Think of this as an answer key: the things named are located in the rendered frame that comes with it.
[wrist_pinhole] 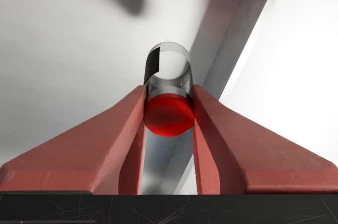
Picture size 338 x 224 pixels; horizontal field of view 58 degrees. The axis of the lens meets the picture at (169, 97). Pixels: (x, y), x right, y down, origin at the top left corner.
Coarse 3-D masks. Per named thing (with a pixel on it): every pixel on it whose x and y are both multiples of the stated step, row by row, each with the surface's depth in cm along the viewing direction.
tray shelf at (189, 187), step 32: (288, 0) 17; (320, 0) 17; (288, 32) 18; (320, 32) 18; (256, 64) 19; (288, 64) 20; (320, 64) 20; (256, 96) 21; (288, 96) 21; (320, 96) 21; (288, 128) 23; (320, 128) 23; (192, 192) 27
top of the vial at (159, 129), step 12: (156, 96) 11; (168, 96) 11; (180, 96) 11; (144, 108) 12; (156, 108) 11; (168, 108) 12; (180, 108) 11; (192, 108) 12; (144, 120) 12; (156, 120) 12; (168, 120) 12; (180, 120) 12; (192, 120) 12; (156, 132) 12; (168, 132) 12; (180, 132) 12
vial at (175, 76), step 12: (168, 48) 14; (180, 48) 14; (168, 60) 13; (180, 60) 13; (168, 72) 12; (180, 72) 13; (156, 84) 12; (168, 84) 12; (180, 84) 12; (192, 84) 13
